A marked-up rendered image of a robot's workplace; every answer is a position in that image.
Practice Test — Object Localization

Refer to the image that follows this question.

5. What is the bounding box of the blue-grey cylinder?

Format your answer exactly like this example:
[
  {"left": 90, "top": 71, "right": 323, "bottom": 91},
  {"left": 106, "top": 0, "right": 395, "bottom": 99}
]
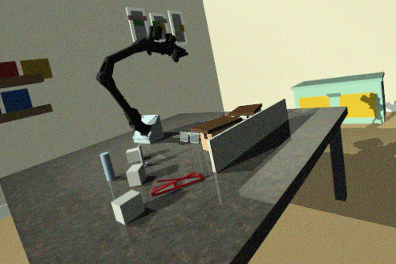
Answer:
[{"left": 100, "top": 152, "right": 115, "bottom": 181}]

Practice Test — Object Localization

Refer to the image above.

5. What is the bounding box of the dark grey flat panel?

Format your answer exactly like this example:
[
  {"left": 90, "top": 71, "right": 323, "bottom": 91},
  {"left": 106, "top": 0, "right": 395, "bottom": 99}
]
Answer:
[{"left": 207, "top": 98, "right": 289, "bottom": 174}]

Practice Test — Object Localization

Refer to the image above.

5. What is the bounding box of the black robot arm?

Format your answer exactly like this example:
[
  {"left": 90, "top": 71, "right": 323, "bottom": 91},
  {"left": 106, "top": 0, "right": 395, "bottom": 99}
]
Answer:
[{"left": 96, "top": 26, "right": 176, "bottom": 136}]

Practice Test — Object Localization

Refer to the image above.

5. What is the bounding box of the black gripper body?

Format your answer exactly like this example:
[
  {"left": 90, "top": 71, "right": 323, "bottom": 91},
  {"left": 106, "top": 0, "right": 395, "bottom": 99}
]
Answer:
[{"left": 160, "top": 41, "right": 180, "bottom": 62}]

